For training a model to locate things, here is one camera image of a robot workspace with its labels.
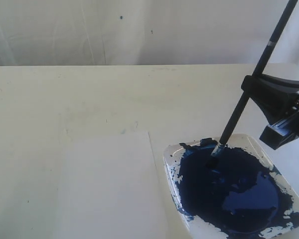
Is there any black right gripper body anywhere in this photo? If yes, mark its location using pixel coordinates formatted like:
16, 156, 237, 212
260, 99, 299, 150

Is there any black paintbrush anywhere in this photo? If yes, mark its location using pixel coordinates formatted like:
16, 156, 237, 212
205, 0, 298, 168

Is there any white square paint dish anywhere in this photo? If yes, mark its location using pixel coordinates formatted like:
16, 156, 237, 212
163, 134, 299, 239

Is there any white paper sheet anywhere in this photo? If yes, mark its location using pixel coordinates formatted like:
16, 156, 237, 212
52, 131, 168, 239

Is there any white backdrop cloth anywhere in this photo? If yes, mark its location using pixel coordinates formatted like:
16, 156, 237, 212
0, 0, 287, 66

